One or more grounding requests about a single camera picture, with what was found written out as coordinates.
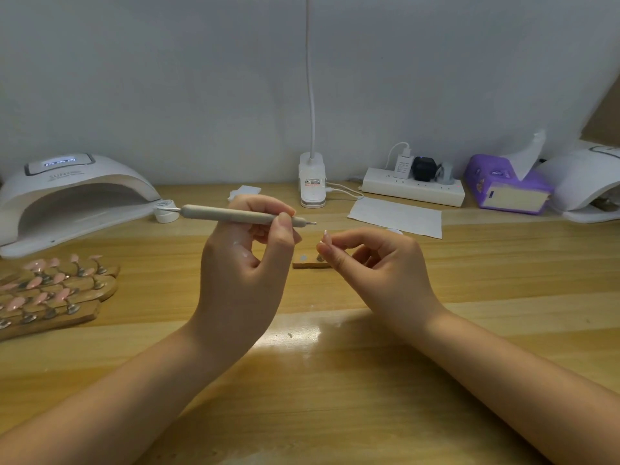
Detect person's right forearm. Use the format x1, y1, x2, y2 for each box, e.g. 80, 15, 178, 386
409, 315, 620, 465

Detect purple tissue box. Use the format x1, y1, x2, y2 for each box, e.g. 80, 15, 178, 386
464, 154, 554, 215

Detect white paper sheet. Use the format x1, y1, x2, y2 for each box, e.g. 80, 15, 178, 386
347, 196, 444, 239

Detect white power strip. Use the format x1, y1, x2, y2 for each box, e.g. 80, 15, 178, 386
362, 167, 467, 208

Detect person's left forearm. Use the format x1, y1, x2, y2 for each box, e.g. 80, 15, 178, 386
0, 322, 243, 465

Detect black plug adapter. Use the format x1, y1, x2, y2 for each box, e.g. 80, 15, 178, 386
411, 156, 439, 183

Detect white nail lamp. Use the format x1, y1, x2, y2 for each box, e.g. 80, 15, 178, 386
539, 140, 620, 225
0, 154, 162, 260

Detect white charger plug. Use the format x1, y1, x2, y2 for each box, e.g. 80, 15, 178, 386
392, 152, 415, 179

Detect grey dotting pen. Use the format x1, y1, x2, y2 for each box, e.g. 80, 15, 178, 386
156, 204, 318, 229

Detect person's left hand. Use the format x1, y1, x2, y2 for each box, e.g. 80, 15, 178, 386
189, 194, 298, 359

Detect white tissue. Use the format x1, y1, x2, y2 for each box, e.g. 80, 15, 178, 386
506, 129, 546, 182

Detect small closed white jar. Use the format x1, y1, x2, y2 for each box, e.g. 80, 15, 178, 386
154, 200, 181, 223

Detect wooden nail holder strip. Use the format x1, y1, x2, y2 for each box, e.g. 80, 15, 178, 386
293, 251, 335, 270

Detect white desk lamp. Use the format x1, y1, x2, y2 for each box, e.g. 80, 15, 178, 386
298, 0, 327, 208

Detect person's right hand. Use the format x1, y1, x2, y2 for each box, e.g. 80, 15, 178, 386
316, 226, 447, 347

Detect stack of white cotton pads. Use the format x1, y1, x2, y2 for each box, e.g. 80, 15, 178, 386
229, 185, 263, 202

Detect wooden stands with pink nails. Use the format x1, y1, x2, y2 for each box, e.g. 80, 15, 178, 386
0, 253, 120, 342

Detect brown wooden board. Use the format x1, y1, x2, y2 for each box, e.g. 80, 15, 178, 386
581, 77, 620, 146

